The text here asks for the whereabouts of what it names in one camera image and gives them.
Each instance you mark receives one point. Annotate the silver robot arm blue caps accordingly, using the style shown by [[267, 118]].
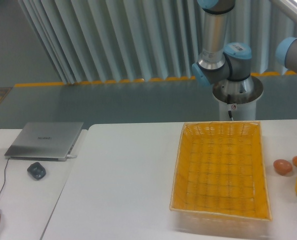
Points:
[[228, 67]]

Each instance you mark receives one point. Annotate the brown egg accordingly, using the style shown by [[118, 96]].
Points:
[[282, 166]]

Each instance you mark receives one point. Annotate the yellow woven basket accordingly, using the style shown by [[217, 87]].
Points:
[[220, 171]]

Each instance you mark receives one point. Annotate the silver closed laptop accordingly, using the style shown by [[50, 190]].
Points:
[[48, 141]]

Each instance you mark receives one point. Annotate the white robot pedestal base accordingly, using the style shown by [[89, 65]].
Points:
[[237, 100]]

